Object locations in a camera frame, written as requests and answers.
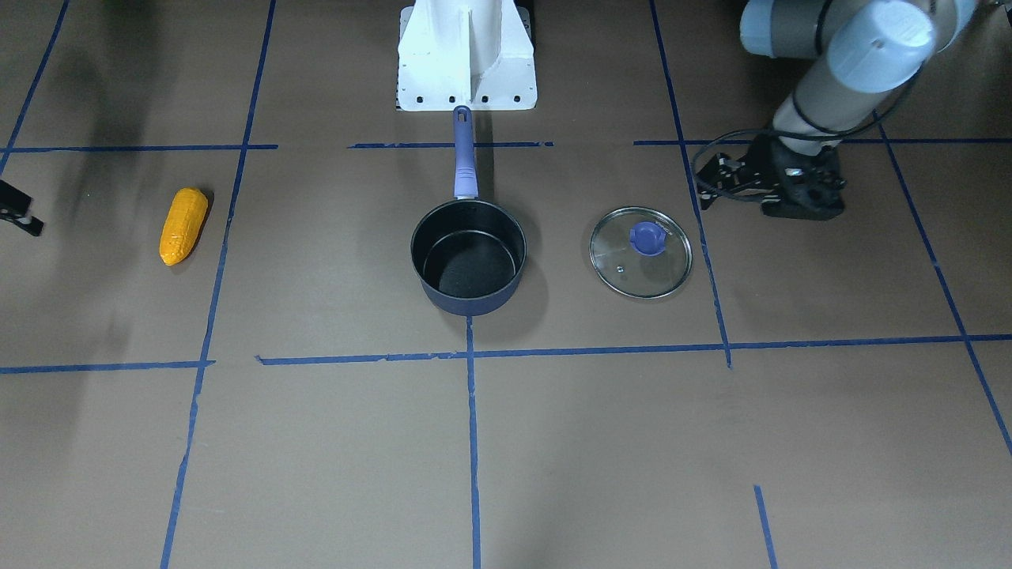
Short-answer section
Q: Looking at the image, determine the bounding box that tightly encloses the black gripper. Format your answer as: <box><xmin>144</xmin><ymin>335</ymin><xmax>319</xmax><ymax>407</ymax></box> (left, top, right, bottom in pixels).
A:
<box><xmin>747</xmin><ymin>134</ymin><xmax>847</xmax><ymax>222</ymax></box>

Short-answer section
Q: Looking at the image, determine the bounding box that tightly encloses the dark blue saucepan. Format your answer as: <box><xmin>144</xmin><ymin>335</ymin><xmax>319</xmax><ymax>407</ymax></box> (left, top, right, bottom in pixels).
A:
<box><xmin>410</xmin><ymin>105</ymin><xmax>528</xmax><ymax>317</ymax></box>

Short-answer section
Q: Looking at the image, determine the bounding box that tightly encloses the yellow corn cob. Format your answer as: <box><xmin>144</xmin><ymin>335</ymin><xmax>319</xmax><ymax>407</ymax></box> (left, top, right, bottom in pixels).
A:
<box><xmin>158</xmin><ymin>187</ymin><xmax>210</xmax><ymax>266</ymax></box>

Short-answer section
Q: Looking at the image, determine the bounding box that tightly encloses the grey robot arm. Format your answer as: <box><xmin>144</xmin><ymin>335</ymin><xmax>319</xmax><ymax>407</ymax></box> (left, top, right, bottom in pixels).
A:
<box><xmin>738</xmin><ymin>1</ymin><xmax>977</xmax><ymax>220</ymax></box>

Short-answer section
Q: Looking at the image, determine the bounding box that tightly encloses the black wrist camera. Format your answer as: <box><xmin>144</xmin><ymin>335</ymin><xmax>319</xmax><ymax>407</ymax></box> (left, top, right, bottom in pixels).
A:
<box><xmin>693</xmin><ymin>153</ymin><xmax>768</xmax><ymax>210</ymax></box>
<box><xmin>0</xmin><ymin>180</ymin><xmax>44</xmax><ymax>237</ymax></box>

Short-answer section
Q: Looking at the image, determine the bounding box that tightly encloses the white pedestal column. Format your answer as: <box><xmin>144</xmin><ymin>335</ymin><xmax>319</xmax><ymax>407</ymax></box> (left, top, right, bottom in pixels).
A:
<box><xmin>395</xmin><ymin>1</ymin><xmax>538</xmax><ymax>112</ymax></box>

